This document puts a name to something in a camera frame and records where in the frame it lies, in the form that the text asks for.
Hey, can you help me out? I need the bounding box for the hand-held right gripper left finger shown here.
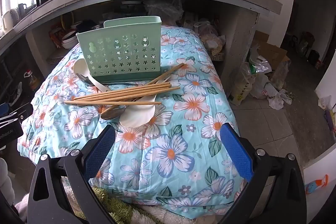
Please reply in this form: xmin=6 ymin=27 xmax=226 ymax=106
xmin=27 ymin=124 xmax=116 ymax=224

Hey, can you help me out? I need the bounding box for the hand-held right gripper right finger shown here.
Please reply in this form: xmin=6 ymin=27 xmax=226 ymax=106
xmin=218 ymin=123 xmax=308 ymax=224

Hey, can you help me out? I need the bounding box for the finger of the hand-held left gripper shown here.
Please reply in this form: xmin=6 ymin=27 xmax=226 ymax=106
xmin=9 ymin=103 xmax=34 ymax=125

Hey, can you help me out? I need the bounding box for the metal spoon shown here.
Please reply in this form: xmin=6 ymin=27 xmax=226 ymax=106
xmin=100 ymin=76 xmax=172 ymax=120
xmin=78 ymin=73 xmax=98 ymax=87

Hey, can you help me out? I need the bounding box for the white scalloped spoon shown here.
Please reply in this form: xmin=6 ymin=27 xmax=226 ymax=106
xmin=119 ymin=94 xmax=164 ymax=128

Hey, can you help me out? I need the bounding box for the pile of wooden chopsticks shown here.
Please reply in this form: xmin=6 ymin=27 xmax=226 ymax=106
xmin=64 ymin=63 xmax=185 ymax=109

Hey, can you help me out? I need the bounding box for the large white oval spoon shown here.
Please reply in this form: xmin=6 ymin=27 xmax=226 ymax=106
xmin=73 ymin=59 xmax=111 ymax=92

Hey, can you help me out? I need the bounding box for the green plastic utensil holder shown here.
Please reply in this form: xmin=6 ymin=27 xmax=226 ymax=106
xmin=76 ymin=16 xmax=163 ymax=84

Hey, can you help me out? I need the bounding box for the person's left forearm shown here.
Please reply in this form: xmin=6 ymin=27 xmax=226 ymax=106
xmin=0 ymin=158 xmax=15 ymax=207

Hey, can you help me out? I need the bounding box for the cooking oil bottle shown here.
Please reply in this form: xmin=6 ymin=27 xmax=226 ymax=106
xmin=25 ymin=70 xmax=40 ymax=91

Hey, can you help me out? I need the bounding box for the green shaggy rug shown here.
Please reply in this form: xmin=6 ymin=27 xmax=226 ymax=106
xmin=88 ymin=187 xmax=138 ymax=224

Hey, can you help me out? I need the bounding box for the white rice sack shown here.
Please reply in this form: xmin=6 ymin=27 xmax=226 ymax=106
xmin=228 ymin=61 xmax=257 ymax=106

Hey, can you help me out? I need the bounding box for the floral blue blanket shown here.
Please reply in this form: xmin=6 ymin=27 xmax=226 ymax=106
xmin=17 ymin=25 xmax=248 ymax=217

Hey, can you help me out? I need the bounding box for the white plastic bag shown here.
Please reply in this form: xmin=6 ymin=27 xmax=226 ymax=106
xmin=249 ymin=73 xmax=292 ymax=110

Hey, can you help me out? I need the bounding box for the stack of white bowls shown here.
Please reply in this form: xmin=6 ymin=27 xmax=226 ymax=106
xmin=61 ymin=30 xmax=79 ymax=49

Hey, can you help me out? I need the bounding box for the orange and blue toy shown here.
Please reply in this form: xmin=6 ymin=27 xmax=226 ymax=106
xmin=306 ymin=175 xmax=329 ymax=194

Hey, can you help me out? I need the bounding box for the cream kettle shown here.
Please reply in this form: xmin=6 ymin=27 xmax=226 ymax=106
xmin=2 ymin=10 xmax=13 ymax=31

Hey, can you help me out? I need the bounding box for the brown cardboard box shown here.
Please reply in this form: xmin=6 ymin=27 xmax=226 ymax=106
xmin=252 ymin=31 xmax=291 ymax=78

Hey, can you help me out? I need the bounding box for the plastic bag of peanuts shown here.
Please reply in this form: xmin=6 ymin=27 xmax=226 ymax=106
xmin=201 ymin=22 xmax=227 ymax=61

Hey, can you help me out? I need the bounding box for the large clear plastic bag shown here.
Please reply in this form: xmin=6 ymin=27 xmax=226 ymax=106
xmin=145 ymin=0 xmax=184 ymax=27

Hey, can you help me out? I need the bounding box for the yellow hose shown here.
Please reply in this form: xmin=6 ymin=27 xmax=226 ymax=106
xmin=60 ymin=13 xmax=74 ymax=31

